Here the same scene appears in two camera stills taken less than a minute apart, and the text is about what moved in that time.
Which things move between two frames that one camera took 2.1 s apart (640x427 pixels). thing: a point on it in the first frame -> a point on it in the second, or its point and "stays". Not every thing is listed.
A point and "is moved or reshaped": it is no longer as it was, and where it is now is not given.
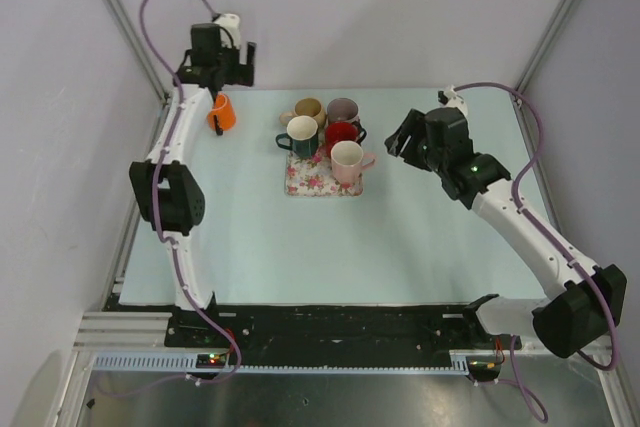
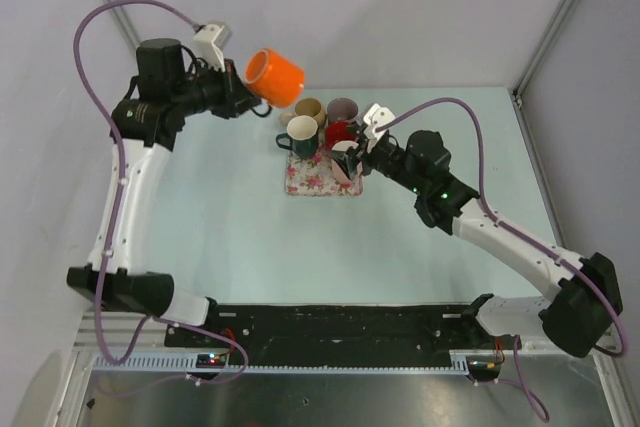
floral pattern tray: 313,176 stays
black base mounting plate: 333,327 stays
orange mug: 224,112 is moved or reshaped
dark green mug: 303,133 stays
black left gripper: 241,75 -> 235,97
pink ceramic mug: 348,160 stays
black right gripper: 413,124 -> 348,159
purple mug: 342,109 stays
